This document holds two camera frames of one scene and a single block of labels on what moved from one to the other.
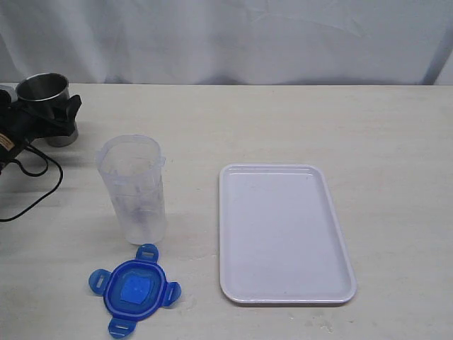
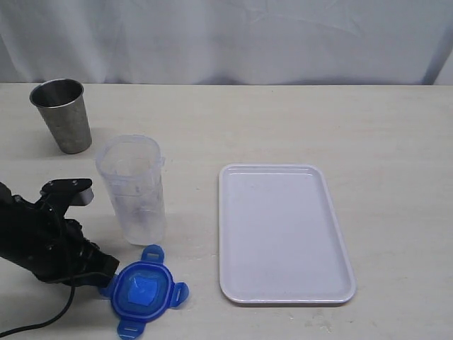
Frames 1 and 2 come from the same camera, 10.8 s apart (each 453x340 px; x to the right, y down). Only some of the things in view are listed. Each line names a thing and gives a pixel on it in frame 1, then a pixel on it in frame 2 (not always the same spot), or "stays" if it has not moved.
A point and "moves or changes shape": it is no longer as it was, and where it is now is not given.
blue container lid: [136, 289] moves or changes shape
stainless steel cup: [47, 95] moves or changes shape
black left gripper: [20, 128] -> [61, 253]
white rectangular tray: [281, 239] stays
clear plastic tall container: [132, 167] stays
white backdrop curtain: [228, 42] stays
